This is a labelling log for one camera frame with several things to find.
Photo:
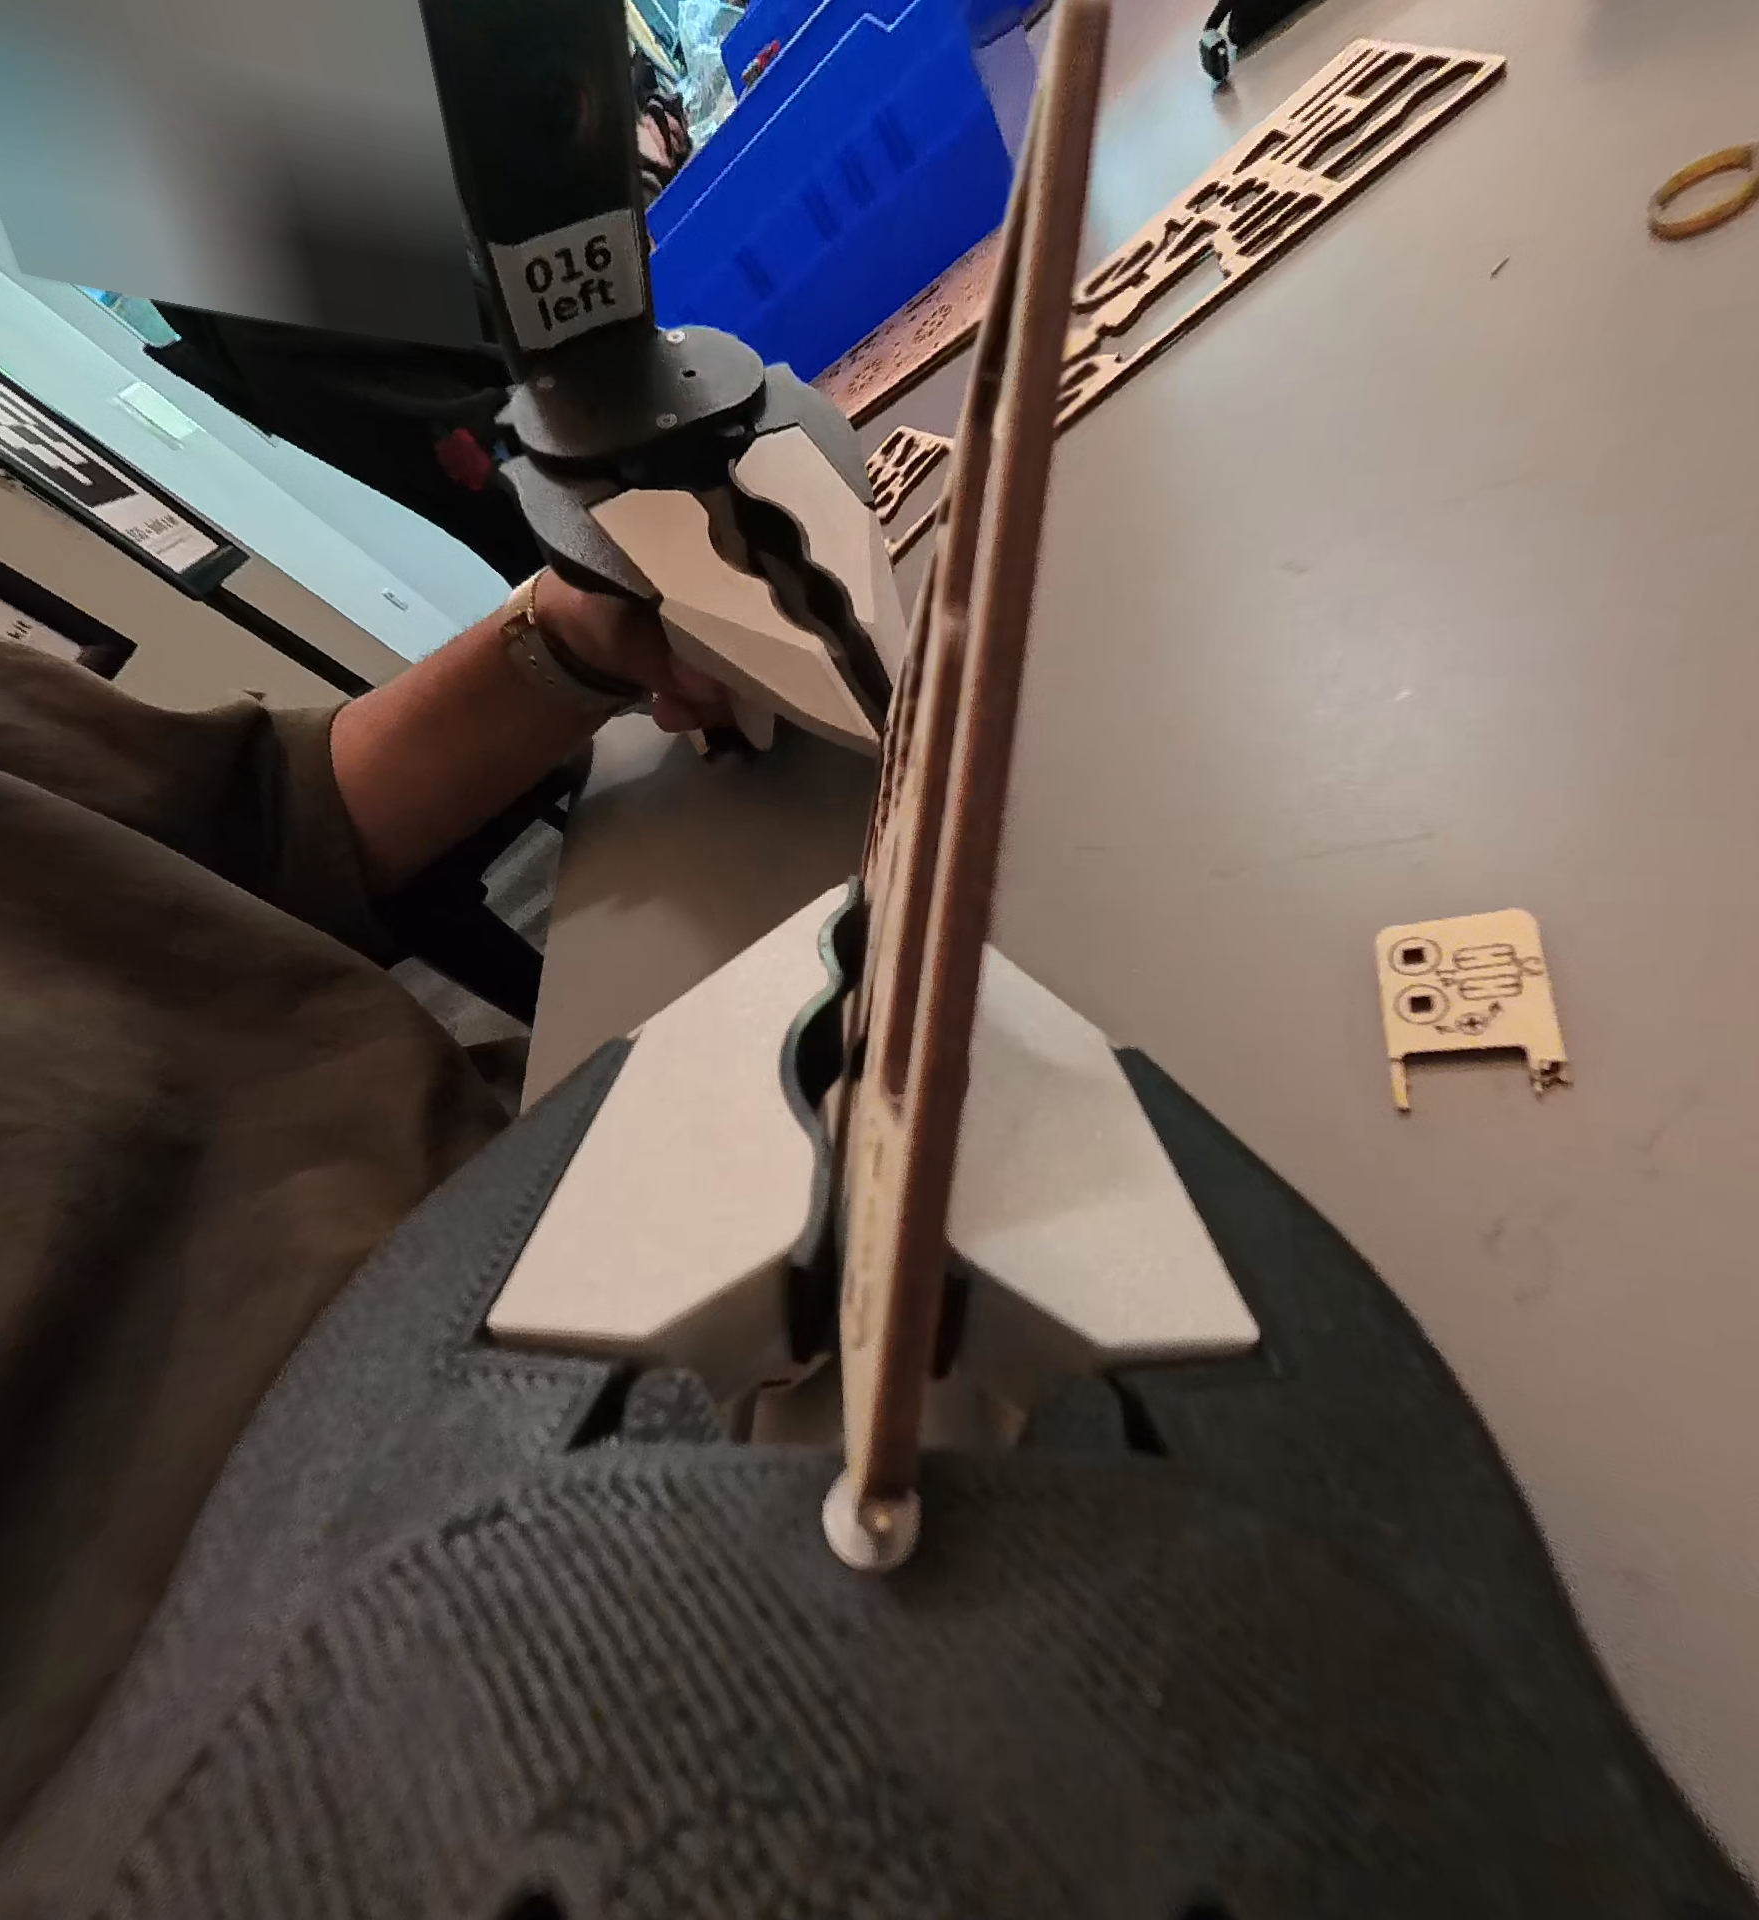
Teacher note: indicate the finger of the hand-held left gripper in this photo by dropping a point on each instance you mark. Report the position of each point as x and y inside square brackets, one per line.
[713, 630]
[834, 540]

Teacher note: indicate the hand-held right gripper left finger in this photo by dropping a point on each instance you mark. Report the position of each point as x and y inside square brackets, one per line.
[638, 1201]

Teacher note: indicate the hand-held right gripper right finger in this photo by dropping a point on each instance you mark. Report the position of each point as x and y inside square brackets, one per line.
[1104, 1231]

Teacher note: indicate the wooden sheet with gear holes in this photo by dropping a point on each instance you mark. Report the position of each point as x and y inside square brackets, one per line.
[969, 751]

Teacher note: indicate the person's left forearm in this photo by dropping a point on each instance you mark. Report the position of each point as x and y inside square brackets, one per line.
[442, 767]

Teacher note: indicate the grey desk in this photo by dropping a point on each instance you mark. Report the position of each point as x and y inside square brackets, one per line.
[1418, 600]

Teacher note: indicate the person's left hand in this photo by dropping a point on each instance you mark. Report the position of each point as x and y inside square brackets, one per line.
[624, 653]

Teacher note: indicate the wooden sheet with small cutouts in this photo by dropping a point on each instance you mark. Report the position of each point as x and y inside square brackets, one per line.
[892, 451]

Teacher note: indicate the reddish wooden sheet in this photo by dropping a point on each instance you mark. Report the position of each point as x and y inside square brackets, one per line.
[909, 331]

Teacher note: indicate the blue plastic bin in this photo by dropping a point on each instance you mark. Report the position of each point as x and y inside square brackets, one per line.
[969, 30]
[848, 225]

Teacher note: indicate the small wooden card circle marks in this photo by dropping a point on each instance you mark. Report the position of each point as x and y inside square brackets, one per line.
[1509, 1028]

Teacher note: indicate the black white patterned board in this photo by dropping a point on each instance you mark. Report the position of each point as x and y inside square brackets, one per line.
[9, 614]
[9, 435]

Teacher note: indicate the black flat bar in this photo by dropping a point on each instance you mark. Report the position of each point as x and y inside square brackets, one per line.
[1224, 46]

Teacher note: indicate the wooden sheet with long cutouts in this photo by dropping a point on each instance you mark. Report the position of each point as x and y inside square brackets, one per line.
[1463, 68]

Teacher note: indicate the yellow rubber band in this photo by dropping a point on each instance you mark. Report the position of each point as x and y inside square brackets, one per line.
[1657, 209]

